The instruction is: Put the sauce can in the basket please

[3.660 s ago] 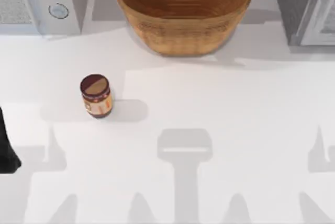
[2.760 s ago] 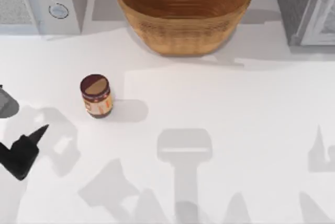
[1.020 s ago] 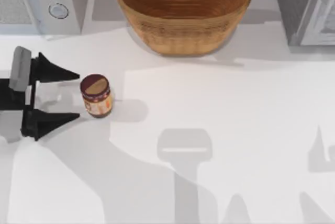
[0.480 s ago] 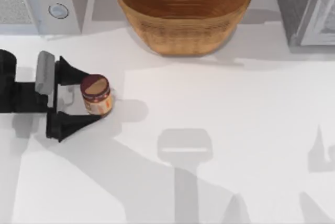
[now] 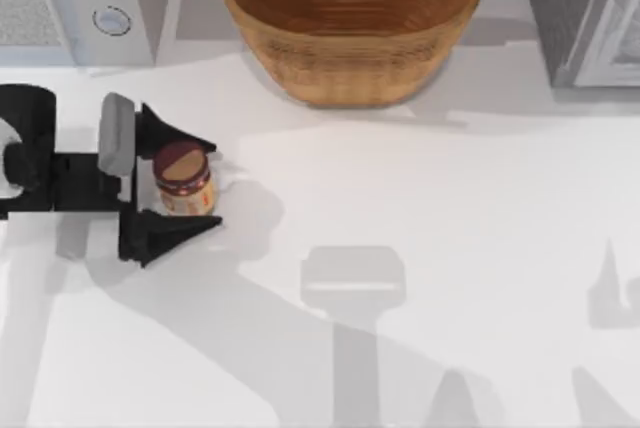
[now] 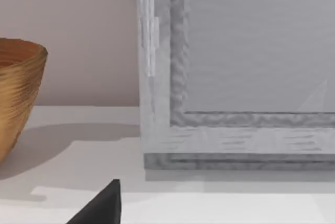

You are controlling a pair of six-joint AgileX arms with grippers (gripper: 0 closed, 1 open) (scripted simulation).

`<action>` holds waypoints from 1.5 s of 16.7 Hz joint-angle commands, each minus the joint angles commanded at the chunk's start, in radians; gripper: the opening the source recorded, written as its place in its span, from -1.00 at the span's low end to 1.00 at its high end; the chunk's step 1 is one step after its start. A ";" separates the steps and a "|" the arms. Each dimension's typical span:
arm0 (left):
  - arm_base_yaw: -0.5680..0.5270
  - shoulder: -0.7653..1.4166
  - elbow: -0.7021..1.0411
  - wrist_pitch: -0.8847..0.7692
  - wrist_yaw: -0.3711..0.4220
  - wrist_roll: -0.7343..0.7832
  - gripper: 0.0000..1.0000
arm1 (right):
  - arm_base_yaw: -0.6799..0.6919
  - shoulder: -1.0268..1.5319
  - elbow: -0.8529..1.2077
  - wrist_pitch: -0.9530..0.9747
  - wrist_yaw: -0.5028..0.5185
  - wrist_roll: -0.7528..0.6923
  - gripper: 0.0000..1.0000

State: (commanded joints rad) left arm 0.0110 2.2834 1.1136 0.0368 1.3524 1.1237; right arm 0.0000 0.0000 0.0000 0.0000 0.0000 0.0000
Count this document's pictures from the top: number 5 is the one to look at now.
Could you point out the jar with dark red lid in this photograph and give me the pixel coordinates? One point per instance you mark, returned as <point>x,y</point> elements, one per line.
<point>186,183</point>

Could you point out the pale grey rounded box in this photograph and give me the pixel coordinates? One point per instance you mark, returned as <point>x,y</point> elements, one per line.
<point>116,133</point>

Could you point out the round white microwave knob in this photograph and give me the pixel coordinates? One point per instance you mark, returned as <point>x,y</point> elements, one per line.
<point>112,20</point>

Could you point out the pale microwave oven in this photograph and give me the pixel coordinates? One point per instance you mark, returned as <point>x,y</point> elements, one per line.
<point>135,3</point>

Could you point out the brown woven basket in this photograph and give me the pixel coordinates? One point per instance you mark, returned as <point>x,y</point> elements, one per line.
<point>350,38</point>

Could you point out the grey cabinet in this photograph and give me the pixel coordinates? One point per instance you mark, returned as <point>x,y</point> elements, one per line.
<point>555,18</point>

